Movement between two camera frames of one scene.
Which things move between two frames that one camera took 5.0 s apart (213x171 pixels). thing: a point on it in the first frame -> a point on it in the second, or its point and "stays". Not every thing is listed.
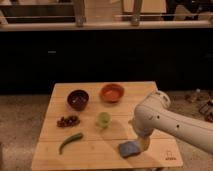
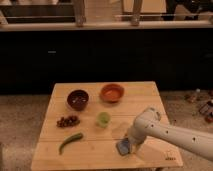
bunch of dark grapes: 68,122 stays
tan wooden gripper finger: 144,142 -> 134,148
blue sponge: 129,148 stays
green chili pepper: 69,138 stays
